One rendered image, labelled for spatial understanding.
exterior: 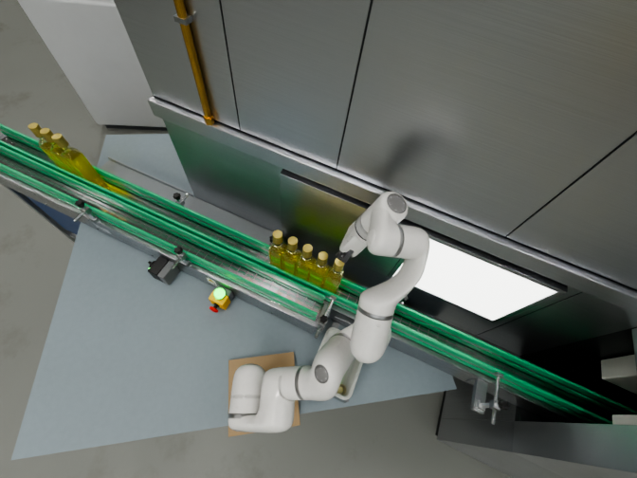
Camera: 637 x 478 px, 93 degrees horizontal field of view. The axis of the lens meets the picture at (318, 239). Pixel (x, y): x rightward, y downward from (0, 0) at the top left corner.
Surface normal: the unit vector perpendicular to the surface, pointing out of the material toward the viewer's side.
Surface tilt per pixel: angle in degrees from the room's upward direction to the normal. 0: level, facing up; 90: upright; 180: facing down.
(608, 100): 90
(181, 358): 0
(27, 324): 0
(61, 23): 90
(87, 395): 0
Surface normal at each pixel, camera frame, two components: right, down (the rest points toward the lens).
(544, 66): -0.40, 0.77
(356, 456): 0.10, -0.50
